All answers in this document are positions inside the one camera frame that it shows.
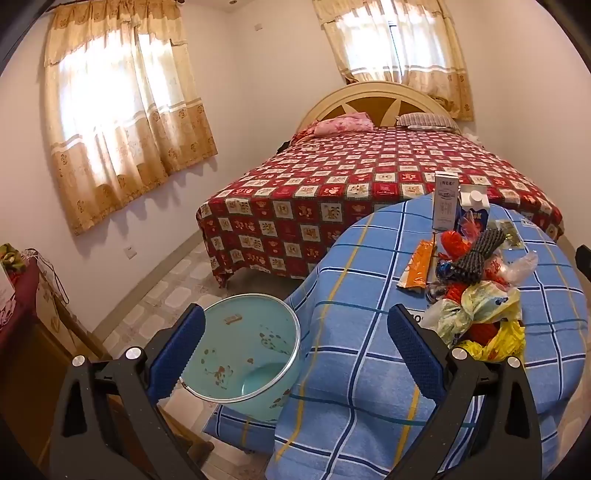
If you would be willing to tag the red mesh bag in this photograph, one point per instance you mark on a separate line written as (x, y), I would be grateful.
(457, 290)

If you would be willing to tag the light blue trash bin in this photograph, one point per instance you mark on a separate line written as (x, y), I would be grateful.
(240, 332)

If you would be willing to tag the green crumpled cloth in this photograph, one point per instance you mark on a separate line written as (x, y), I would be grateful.
(11, 258)

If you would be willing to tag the wide beige floral curtain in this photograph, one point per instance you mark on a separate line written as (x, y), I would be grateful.
(120, 115)

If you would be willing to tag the tall white carton box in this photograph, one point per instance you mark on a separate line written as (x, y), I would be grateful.
(445, 203)

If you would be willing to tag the blue milk carton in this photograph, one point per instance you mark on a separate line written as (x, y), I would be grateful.
(475, 207)

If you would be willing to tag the narrow beige floral curtain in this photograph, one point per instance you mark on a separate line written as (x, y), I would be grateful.
(438, 69)

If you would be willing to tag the white cardboard box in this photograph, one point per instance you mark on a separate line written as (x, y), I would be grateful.
(4, 286)

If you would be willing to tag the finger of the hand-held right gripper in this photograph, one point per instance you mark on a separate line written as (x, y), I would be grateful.
(584, 261)

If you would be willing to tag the orange snack wrapper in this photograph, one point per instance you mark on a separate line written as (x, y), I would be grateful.
(418, 265)

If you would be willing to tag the cream wooden headboard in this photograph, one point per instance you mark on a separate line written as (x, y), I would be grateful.
(369, 104)

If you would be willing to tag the bed with red patterned cover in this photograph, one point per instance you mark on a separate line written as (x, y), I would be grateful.
(323, 184)

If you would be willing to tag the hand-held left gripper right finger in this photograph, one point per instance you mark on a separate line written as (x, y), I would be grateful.
(415, 355)

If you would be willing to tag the dark red cloth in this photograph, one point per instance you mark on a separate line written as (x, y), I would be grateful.
(21, 300)

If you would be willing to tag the dark grey knitted cloth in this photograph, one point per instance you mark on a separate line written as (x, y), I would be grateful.
(480, 251)

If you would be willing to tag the blue plaid tablecloth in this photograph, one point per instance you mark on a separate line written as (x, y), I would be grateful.
(360, 286)

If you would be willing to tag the clear snack packet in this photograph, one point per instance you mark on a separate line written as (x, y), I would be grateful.
(508, 233)

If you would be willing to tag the striped pillow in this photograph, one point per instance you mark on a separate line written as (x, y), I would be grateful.
(427, 121)

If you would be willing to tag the pale yellow plastic bag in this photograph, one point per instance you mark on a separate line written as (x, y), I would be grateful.
(480, 304)

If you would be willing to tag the red plastic bag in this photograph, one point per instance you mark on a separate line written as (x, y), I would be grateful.
(452, 242)

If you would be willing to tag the pink pillow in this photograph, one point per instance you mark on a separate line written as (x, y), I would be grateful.
(344, 123)

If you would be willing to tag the bright yellow plastic bag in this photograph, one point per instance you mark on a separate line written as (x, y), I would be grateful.
(508, 341)

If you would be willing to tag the white wall socket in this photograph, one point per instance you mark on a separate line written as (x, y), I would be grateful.
(131, 252)

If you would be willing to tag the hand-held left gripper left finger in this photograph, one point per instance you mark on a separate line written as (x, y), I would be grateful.
(180, 355)

